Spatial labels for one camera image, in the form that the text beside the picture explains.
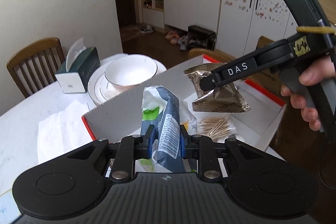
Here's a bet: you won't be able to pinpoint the stacked white plates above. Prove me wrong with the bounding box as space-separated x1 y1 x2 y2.
88 54 166 106

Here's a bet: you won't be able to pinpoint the white paper sheets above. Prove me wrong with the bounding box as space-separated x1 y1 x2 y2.
0 99 98 162

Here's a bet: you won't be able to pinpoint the black space heater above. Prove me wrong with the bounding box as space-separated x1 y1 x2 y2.
187 25 217 51

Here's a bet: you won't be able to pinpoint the wooden chair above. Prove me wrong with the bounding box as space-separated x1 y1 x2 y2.
6 38 65 98
188 48 236 63

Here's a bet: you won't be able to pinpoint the gold foil snack packet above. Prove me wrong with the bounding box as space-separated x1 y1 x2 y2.
184 63 251 113

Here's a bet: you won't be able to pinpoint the cotton swab bag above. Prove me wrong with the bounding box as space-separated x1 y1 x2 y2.
197 116 236 141

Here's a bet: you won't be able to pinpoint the white ceramic bowl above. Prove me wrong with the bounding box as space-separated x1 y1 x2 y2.
105 55 158 92

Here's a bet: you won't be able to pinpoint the dark blue white bag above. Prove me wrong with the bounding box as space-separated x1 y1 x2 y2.
138 86 197 173

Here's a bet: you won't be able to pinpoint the pink slippers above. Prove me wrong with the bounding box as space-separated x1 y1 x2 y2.
165 30 180 45

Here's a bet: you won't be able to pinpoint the person's right hand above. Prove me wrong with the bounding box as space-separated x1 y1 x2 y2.
280 56 336 132

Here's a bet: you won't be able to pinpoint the white tissue box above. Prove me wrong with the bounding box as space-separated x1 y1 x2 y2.
55 38 100 94

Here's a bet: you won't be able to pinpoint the red cardboard box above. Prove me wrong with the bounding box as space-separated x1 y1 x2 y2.
82 55 285 151

